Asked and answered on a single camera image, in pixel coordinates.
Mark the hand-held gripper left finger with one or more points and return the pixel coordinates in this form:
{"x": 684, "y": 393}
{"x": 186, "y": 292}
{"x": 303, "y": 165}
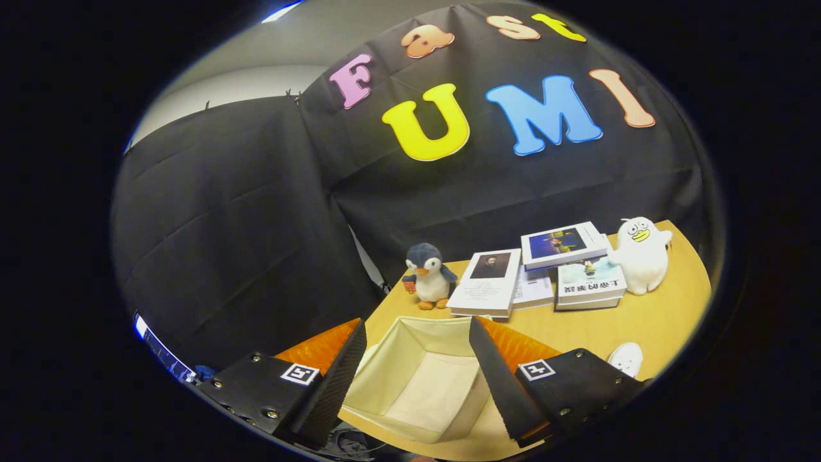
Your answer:
{"x": 337, "y": 391}

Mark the pale sky cover book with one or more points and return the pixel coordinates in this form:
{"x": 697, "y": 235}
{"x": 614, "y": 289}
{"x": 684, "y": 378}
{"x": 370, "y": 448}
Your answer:
{"x": 590, "y": 285}

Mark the blue and white object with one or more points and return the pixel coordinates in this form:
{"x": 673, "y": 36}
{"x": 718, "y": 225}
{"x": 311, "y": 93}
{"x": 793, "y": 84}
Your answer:
{"x": 163, "y": 353}

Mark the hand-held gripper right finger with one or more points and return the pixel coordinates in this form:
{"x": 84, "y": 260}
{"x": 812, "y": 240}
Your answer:
{"x": 497, "y": 385}

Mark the white portrait cover book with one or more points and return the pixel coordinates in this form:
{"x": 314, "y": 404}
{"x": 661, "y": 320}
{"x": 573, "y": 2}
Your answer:
{"x": 484, "y": 289}

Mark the dark cloth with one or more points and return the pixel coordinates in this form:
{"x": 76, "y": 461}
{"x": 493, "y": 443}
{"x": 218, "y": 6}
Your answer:
{"x": 353, "y": 443}

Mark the blue photo cover book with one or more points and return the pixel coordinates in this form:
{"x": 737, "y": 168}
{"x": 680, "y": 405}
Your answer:
{"x": 561, "y": 245}

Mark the white canvas shoe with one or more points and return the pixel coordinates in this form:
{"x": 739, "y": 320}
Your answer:
{"x": 626, "y": 359}

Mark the white duck plush toy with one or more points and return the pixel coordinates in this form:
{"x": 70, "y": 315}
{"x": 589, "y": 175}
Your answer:
{"x": 641, "y": 256}

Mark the thin white paper booklet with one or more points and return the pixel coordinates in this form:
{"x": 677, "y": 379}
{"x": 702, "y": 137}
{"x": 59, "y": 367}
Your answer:
{"x": 533, "y": 292}

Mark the beige fabric storage box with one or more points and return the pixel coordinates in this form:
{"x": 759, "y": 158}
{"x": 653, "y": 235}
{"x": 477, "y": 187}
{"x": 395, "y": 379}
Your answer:
{"x": 423, "y": 385}

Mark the grey penguin plush toy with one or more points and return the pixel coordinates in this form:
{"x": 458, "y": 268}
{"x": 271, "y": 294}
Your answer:
{"x": 431, "y": 279}

